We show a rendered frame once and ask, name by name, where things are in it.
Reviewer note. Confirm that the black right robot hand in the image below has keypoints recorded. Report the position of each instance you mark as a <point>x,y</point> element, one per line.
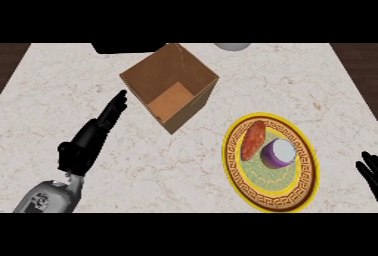
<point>370,173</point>

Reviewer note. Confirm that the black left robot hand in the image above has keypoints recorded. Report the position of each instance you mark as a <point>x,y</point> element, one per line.
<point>88,143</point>

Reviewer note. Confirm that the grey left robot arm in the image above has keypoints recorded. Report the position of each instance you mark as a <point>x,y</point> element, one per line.
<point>49,197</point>

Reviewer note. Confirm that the purple can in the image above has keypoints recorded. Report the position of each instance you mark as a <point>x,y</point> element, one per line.
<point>278,153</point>

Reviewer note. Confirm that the yellow patterned plate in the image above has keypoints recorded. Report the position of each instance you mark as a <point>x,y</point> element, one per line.
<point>271,162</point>

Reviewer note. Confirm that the brown cardboard box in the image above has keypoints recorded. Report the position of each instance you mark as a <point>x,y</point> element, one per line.
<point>170,87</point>

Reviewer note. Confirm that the red-brown round food patty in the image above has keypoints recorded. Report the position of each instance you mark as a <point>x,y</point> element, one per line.
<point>253,140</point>

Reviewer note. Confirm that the black appliance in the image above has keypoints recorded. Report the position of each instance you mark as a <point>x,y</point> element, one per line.
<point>129,47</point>

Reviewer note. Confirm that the grey round object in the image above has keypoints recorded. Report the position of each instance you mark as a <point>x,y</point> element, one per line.
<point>232,46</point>

